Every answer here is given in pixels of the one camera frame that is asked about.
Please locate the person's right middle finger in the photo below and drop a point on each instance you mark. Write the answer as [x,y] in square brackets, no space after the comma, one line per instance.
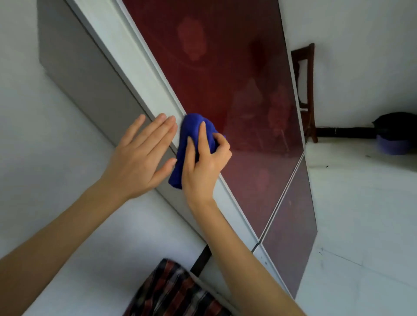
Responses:
[224,148]

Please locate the person's right hand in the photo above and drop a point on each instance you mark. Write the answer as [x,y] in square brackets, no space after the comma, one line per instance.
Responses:
[202,172]

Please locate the large dark red refrigerator door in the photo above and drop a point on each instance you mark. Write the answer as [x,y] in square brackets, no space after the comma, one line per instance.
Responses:
[228,81]

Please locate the grey refrigerator with red doors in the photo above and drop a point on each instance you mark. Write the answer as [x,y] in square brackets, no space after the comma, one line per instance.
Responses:
[136,62]

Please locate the person's left little finger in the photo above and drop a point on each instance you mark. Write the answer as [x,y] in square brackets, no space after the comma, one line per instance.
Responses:
[133,129]

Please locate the blue cleaning cloth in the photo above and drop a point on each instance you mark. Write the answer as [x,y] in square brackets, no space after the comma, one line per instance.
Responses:
[192,128]

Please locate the plaid clothing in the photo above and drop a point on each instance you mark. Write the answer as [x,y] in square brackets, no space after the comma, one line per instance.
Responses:
[172,293]

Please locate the person's right thumb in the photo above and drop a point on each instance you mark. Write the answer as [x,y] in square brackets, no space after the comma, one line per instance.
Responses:
[188,156]

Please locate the dark wooden chair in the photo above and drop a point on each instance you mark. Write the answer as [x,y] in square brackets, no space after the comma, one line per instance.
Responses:
[311,81]

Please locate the person's left forearm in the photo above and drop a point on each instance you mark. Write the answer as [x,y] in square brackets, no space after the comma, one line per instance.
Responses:
[62,250]

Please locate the purple plastic bucket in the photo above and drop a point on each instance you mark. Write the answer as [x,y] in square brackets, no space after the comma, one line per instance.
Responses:
[392,145]

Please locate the person's left hand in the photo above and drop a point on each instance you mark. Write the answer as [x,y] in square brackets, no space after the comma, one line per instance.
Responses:
[136,162]

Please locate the small dark red refrigerator door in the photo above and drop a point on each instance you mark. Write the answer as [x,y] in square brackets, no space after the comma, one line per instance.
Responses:
[293,228]

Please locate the person's left middle finger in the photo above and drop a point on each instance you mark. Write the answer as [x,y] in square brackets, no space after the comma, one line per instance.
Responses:
[159,135]

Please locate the person's right forearm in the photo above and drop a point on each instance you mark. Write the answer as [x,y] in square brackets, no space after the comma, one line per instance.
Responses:
[241,260]

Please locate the black plastic bag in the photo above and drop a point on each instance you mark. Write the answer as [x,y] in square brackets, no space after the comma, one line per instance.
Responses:
[397,123]

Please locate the person's left thumb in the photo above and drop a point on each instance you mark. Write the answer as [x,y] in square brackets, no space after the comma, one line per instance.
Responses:
[165,171]

